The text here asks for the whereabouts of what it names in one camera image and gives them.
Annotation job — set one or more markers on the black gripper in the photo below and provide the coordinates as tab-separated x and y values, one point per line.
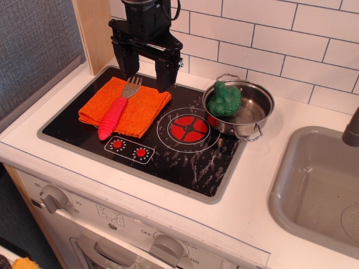
146	31

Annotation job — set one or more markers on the red handled fork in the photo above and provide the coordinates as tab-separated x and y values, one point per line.
112	115

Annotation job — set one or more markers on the orange folded cloth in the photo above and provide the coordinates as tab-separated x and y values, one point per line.
138	115

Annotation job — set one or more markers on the green toy broccoli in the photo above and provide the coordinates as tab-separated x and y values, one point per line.
225	101

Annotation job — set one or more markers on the black toy stovetop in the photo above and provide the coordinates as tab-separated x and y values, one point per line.
162	137

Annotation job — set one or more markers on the silver metal pot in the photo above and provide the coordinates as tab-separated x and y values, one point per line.
248	121

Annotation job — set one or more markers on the grey left oven knob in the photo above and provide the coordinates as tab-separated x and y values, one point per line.
53	198

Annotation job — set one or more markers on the grey oven knob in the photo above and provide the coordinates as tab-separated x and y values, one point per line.
53	198
167	250

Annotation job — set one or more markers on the white toy oven front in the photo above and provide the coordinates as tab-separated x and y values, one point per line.
85	234

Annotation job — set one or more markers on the grey right oven knob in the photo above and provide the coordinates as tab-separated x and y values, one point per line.
167	250

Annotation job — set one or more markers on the grey sink basin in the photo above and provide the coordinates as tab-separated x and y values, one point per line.
315	192

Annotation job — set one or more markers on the grey faucet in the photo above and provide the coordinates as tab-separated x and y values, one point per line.
350	135

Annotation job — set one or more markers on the yellow object bottom left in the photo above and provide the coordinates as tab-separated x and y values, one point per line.
24	263

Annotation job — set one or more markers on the wooden side post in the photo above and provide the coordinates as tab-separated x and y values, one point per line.
92	19

